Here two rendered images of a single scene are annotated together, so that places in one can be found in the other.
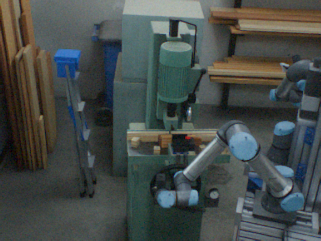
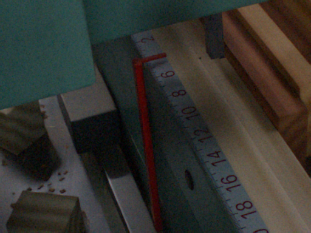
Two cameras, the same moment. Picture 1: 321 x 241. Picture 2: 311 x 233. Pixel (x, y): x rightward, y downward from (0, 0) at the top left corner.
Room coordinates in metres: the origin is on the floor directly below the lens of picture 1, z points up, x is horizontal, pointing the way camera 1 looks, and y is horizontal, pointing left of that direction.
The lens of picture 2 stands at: (2.67, 0.36, 1.23)
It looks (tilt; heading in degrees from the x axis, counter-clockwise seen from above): 37 degrees down; 268
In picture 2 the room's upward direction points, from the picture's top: 9 degrees counter-clockwise
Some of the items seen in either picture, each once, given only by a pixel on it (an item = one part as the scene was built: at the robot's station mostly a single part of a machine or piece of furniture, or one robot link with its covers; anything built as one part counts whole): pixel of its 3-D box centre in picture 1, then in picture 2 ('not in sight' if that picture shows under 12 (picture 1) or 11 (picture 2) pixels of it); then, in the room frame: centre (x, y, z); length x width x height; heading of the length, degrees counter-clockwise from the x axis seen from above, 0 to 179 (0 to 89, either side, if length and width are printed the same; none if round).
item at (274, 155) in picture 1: (280, 150); not in sight; (2.62, -0.73, 0.87); 0.15 x 0.15 x 0.10
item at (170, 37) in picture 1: (173, 32); not in sight; (2.73, -0.02, 1.54); 0.08 x 0.08 x 0.17; 8
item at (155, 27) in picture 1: (165, 81); not in sight; (2.88, 0.00, 1.16); 0.22 x 0.22 x 0.72; 8
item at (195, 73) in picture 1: (192, 77); not in sight; (2.82, -0.16, 1.23); 0.09 x 0.08 x 0.15; 8
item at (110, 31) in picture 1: (125, 73); not in sight; (4.54, 0.41, 0.48); 0.64 x 0.54 x 0.97; 95
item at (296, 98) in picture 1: (296, 96); not in sight; (2.89, -0.83, 1.12); 0.11 x 0.08 x 0.11; 92
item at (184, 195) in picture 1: (185, 196); not in sight; (1.94, -0.13, 0.98); 0.11 x 0.11 x 0.08; 8
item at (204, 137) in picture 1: (189, 137); (158, 3); (2.61, -0.16, 0.92); 0.58 x 0.02 x 0.04; 98
